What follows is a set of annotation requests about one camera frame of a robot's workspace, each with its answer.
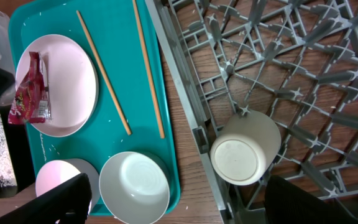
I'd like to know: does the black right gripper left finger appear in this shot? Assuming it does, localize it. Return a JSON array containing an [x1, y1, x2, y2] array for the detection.
[[0, 173, 92, 224]]

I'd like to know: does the wooden chopstick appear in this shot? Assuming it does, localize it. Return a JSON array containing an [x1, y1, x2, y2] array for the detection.
[[132, 0, 165, 139], [76, 10, 132, 136]]

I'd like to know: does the grey-white bowl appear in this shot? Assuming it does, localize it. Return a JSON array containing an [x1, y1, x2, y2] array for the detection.
[[99, 151, 170, 224]]

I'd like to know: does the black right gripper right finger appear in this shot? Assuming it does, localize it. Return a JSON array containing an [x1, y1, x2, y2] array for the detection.
[[264, 175, 358, 224]]

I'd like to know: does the pink bowl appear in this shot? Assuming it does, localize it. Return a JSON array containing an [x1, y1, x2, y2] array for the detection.
[[35, 159, 100, 213]]

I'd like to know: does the right wooden chopstick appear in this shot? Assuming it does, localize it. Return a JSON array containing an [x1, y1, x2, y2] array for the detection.
[[132, 0, 165, 139]]

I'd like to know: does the teal plastic tray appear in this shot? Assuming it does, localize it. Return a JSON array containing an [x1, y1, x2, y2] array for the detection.
[[9, 1, 181, 210]]

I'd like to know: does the left wooden chopstick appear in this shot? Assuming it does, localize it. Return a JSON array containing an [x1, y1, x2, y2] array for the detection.
[[76, 10, 132, 136]]

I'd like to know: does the black tray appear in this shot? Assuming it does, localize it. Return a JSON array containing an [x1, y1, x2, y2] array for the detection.
[[0, 106, 35, 198]]

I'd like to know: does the cream plastic cup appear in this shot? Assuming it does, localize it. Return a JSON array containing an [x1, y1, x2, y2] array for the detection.
[[210, 110, 282, 185]]

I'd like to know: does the red snack wrapper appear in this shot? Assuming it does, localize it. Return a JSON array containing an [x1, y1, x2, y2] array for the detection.
[[8, 52, 52, 125]]

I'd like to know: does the pink round plate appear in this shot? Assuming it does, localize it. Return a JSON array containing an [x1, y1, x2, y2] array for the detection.
[[16, 34, 99, 138]]

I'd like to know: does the grey dishwasher rack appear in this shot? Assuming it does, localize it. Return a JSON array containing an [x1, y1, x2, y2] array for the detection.
[[146, 0, 358, 223]]

